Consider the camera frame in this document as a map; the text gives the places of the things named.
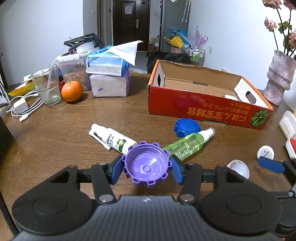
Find green spray bottle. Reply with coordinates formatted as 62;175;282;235
163;128;215;161

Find white plastic lid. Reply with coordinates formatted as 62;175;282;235
227;160;250;179

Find purple plastic lid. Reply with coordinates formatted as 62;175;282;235
122;141;172;188

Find red white lint brush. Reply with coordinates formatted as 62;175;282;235
285;138;296;160

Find small white round jar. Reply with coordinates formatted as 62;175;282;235
257;145;274;160

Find white spray bottle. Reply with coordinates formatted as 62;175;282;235
89;123;138;155

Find blue plastic lid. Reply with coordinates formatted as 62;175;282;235
174;118;201;138

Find red cardboard box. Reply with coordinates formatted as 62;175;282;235
148;60;273;130

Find purple tissue pack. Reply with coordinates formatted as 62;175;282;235
90;70;130;97

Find orange fruit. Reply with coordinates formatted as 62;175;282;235
61;80;83;102

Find pink textured vase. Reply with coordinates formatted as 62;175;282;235
263;50;295;106

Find clear glass with straw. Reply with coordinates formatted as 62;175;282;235
31;57;61;106

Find clear food container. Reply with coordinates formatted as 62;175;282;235
57;47;100;91

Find blue tissue pack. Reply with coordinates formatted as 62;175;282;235
86;40;143;77

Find yellow snack bag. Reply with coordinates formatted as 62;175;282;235
8;80;35;97

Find black bag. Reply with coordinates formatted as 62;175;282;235
146;51;192;74

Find dark wooden door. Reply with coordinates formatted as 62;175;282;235
112;0;151;51

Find dried pink flowers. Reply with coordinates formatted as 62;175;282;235
262;0;295;60

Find grey refrigerator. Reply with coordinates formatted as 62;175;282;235
159;0;188;52

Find white charger with cable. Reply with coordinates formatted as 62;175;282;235
5;89;44;122

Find metal wire cart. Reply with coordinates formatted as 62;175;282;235
183;46;206;66

